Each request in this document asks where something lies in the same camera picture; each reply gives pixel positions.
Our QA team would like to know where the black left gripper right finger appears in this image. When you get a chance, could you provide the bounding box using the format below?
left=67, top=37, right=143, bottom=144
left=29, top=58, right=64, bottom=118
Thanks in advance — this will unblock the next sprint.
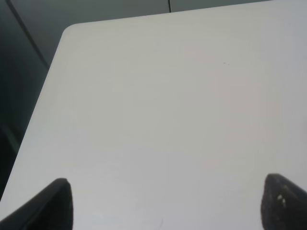
left=260, top=173, right=307, bottom=230

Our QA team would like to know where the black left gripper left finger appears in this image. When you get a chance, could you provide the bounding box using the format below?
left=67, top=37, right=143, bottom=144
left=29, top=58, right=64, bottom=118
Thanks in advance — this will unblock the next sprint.
left=0, top=178, right=73, bottom=230

